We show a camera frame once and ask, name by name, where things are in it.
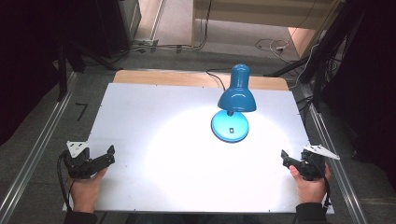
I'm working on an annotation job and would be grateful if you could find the black hanging cable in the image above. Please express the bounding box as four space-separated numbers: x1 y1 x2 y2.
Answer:
174 0 214 52

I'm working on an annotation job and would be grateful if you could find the white floor cable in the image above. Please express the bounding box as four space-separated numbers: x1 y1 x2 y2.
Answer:
254 36 295 64

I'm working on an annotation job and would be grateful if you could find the grey power strip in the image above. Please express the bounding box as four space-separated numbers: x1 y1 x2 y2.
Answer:
133 37 160 53

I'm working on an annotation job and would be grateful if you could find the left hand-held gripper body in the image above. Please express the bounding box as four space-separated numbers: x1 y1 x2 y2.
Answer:
64 141 95 180

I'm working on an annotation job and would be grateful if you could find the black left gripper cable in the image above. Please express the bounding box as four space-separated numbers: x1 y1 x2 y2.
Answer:
56 150 76 213

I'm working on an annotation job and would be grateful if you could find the dark cabinet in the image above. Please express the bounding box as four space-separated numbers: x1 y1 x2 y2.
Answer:
94 0 143 60

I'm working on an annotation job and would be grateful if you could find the black lamp cable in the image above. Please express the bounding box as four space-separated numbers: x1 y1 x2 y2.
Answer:
205 67 233 92

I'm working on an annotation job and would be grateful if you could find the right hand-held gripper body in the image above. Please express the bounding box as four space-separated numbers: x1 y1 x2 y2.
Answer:
299 144 341 182

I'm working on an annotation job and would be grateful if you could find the black metal stand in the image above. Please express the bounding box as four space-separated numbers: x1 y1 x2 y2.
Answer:
56 41 69 103

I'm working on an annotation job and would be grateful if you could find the person's right hand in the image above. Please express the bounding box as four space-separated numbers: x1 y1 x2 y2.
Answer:
289 163 332 205

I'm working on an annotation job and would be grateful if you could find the blue desk lamp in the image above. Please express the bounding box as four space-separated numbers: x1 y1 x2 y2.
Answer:
210 63 258 145

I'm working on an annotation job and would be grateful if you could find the aluminium floor rail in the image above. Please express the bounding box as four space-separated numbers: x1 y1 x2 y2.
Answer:
301 84 370 224
0 72 79 224

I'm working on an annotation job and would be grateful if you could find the person's left hand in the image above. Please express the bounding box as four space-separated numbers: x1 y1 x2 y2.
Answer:
68 167 109 215

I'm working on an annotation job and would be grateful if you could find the black tripod stand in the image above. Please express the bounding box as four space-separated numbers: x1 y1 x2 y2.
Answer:
264 0 367 108

